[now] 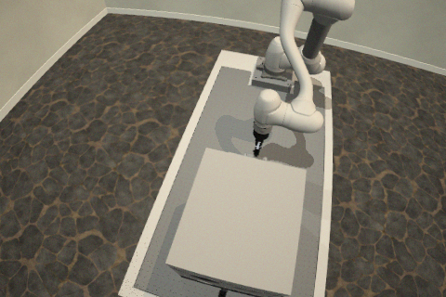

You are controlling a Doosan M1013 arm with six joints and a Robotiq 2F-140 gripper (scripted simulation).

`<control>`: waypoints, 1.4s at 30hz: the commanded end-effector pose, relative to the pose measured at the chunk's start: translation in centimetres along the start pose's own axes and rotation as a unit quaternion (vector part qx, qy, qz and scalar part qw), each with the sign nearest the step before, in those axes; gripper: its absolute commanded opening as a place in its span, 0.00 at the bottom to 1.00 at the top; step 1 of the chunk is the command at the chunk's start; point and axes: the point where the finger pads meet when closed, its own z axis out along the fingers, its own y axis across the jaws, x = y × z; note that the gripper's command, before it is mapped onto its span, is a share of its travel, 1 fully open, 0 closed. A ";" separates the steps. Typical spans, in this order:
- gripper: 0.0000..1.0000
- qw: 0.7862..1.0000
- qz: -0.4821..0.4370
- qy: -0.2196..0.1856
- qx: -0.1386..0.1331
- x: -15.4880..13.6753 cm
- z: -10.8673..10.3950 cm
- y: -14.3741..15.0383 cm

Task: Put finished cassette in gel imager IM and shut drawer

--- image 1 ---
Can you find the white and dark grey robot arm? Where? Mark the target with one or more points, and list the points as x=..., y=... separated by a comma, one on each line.
x=282, y=53

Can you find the grey benchtop instrument with drawer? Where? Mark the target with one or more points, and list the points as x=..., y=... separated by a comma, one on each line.
x=241, y=225

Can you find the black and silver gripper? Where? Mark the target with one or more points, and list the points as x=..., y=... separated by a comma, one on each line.
x=259, y=138

